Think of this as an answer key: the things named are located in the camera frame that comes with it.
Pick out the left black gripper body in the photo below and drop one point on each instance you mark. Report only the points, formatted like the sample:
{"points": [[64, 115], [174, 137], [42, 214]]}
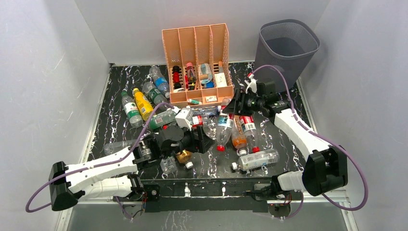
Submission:
{"points": [[188, 143]]}

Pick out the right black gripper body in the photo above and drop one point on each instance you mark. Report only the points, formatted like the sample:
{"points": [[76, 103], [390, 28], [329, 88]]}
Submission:
{"points": [[252, 103]]}

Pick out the red label cola bottle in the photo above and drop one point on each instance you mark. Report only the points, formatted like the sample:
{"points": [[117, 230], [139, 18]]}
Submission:
{"points": [[249, 129]]}

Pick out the red label bottle red cap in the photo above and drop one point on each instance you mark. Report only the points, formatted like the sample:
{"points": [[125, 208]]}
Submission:
{"points": [[224, 126]]}

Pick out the gold red tea bottle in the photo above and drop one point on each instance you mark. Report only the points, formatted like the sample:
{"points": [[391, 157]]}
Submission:
{"points": [[184, 157]]}

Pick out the clear bottle red blue label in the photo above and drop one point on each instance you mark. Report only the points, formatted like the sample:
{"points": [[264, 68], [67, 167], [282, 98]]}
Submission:
{"points": [[199, 120]]}

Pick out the orange drink bottle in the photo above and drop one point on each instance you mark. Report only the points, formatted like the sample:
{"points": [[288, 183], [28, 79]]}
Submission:
{"points": [[239, 141]]}

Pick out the clear bottle white label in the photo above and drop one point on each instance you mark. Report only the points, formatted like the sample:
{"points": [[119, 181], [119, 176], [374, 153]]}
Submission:
{"points": [[256, 160]]}

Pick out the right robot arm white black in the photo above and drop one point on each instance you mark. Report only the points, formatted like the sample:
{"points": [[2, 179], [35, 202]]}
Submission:
{"points": [[326, 164]]}

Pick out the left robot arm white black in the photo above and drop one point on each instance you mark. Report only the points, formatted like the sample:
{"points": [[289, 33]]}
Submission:
{"points": [[115, 174]]}

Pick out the grey mesh waste bin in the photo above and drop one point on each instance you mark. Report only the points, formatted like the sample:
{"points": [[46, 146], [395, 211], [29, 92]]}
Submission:
{"points": [[288, 45]]}

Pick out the green tinted bottle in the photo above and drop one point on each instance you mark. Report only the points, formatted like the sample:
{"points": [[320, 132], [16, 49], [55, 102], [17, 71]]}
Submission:
{"points": [[164, 118]]}

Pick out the clear water bottle white cap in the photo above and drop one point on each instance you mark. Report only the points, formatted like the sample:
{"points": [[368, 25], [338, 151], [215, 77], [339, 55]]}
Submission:
{"points": [[168, 165]]}

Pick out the small white box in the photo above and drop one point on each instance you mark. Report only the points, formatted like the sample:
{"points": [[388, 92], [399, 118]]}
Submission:
{"points": [[211, 98]]}

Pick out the white carton box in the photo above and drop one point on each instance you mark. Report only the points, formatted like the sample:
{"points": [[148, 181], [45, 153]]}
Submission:
{"points": [[220, 80]]}

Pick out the blue round object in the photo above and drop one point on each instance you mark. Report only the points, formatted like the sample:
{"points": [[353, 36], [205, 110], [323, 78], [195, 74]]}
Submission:
{"points": [[209, 85]]}

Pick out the green white tube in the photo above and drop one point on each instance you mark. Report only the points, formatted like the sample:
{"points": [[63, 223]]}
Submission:
{"points": [[194, 102]]}

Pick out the yellow juice bottle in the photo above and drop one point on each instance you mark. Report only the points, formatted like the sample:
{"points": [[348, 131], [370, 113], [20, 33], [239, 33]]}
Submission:
{"points": [[143, 104]]}

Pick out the clear bottle dark green label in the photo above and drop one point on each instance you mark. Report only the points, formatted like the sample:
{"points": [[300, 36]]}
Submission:
{"points": [[153, 93]]}

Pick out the clear bottle green cap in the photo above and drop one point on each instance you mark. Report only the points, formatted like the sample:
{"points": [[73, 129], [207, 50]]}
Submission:
{"points": [[131, 110]]}

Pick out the pink cap small bottle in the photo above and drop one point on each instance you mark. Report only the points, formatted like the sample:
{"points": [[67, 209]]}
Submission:
{"points": [[191, 76]]}

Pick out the red black dumbbell toy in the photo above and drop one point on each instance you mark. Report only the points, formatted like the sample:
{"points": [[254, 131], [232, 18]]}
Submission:
{"points": [[175, 77]]}

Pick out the clear empty bottle left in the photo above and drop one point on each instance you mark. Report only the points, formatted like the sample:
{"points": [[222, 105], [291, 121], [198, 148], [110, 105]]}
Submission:
{"points": [[114, 147]]}

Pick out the peach desk organizer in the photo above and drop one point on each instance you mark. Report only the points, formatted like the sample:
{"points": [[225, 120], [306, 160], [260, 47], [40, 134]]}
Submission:
{"points": [[197, 45]]}

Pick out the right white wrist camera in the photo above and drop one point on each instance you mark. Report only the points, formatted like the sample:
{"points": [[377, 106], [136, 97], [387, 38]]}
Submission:
{"points": [[251, 83]]}

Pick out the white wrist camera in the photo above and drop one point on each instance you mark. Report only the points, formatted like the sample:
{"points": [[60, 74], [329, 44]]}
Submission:
{"points": [[251, 83], [183, 118]]}

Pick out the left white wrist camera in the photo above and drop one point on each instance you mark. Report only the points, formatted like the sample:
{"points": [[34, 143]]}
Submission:
{"points": [[183, 118]]}

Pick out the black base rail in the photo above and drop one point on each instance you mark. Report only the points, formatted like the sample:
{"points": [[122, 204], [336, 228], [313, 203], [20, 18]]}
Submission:
{"points": [[213, 194]]}

